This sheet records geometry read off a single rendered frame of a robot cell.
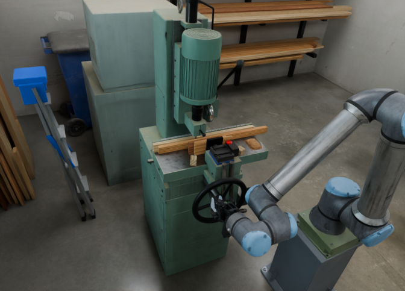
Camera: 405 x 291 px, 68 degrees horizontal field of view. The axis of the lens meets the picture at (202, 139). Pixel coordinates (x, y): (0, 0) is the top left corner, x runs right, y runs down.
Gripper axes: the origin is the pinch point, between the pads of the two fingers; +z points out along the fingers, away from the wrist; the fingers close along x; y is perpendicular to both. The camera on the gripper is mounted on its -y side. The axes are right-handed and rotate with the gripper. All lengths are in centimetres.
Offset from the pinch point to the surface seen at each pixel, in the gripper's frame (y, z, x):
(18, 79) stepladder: 57, 77, 74
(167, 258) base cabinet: -55, 45, 14
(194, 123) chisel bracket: 30.6, 28.0, -4.2
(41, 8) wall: 114, 238, 64
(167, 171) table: 10.7, 22.8, 13.4
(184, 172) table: 8.8, 22.0, 5.4
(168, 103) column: 39, 48, 3
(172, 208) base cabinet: -14.3, 30.4, 11.1
